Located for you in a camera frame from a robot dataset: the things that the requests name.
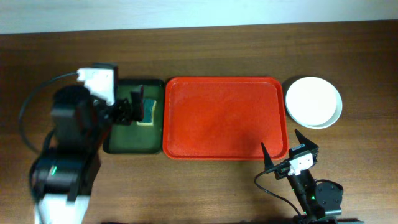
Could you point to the green and yellow sponge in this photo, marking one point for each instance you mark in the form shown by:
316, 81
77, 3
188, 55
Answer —
149, 108

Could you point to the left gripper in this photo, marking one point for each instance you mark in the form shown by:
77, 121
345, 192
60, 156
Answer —
123, 109

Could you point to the red plastic tray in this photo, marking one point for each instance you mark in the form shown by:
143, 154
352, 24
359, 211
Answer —
224, 118

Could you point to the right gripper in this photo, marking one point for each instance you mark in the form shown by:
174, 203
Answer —
311, 147

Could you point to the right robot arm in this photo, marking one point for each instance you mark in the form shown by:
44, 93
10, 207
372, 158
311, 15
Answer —
320, 199

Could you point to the dark green plastic tray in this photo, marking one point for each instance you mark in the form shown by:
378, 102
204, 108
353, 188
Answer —
134, 139

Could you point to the white plate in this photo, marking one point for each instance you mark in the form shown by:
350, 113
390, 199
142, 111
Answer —
313, 102

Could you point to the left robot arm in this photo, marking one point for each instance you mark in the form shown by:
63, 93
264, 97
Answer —
62, 177

